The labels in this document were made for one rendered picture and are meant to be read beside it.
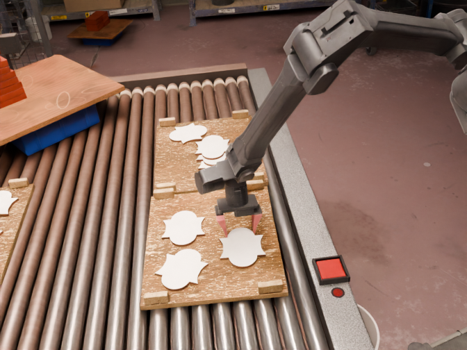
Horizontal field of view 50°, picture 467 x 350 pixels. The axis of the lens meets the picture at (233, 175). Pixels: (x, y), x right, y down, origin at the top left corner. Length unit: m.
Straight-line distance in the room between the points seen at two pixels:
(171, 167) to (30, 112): 0.57
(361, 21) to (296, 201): 0.74
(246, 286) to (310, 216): 0.32
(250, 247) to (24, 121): 0.94
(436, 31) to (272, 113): 0.35
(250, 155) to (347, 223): 1.72
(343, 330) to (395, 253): 1.51
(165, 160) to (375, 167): 1.82
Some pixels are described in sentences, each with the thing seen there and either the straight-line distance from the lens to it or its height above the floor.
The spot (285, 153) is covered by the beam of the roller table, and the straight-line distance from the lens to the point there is 1.67.
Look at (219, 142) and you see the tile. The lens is 1.66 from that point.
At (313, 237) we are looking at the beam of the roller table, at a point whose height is 0.92.
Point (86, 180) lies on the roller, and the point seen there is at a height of 0.92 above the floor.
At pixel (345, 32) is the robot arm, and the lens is 0.86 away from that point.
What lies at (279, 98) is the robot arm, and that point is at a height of 1.41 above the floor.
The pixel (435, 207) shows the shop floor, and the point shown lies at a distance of 2.97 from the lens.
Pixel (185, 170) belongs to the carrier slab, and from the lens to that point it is 1.59.
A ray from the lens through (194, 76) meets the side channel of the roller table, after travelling 2.18.
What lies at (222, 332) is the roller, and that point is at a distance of 1.16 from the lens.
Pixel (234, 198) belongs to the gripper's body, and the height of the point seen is 1.07.
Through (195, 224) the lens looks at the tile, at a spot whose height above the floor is 0.94.
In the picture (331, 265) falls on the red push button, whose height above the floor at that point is 0.93.
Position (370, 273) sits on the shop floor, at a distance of 2.54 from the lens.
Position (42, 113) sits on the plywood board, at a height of 1.04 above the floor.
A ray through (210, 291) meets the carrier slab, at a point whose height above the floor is 0.94.
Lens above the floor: 1.86
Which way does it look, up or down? 37 degrees down
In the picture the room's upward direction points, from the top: 5 degrees counter-clockwise
